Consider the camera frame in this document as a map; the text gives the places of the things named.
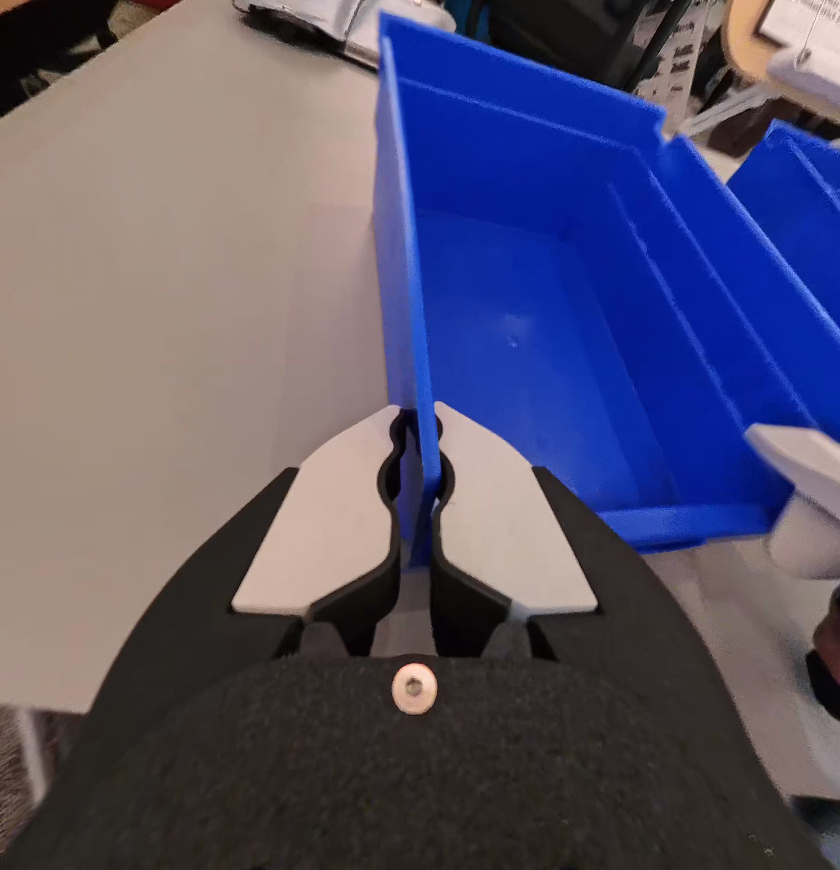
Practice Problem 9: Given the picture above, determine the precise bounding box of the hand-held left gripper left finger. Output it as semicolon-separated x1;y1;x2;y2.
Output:
231;406;402;658

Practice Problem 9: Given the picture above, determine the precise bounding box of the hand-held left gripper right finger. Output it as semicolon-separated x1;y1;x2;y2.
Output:
430;401;599;658

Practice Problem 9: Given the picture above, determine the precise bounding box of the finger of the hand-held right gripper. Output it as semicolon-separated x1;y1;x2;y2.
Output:
745;423;840;579

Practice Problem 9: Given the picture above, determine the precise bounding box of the blue plastic bin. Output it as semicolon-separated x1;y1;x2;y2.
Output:
726;119;840;341
374;10;840;568

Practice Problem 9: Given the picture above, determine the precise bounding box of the white board stand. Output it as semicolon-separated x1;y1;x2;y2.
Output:
685;87;777;137

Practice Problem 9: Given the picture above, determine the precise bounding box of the printed paper sheet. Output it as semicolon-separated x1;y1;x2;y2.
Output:
631;7;708;130

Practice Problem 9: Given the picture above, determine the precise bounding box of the wooden instruction board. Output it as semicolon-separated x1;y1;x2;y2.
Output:
722;0;840;130

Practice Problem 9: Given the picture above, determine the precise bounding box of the black office chair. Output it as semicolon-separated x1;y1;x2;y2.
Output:
488;0;672;91

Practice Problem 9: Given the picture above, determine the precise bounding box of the grey metal tray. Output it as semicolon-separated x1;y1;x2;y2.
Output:
233;0;456;69

